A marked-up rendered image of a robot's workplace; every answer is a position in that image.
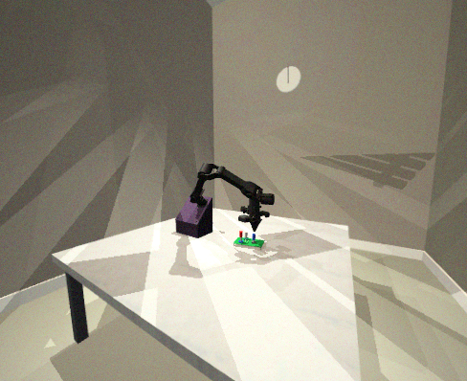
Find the green circuit board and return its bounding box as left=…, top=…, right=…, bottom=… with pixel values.
left=233, top=231, right=265, bottom=250

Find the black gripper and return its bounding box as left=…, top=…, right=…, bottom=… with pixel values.
left=238, top=204, right=270, bottom=232

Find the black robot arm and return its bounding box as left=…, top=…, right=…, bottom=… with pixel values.
left=190, top=163, right=275, bottom=208

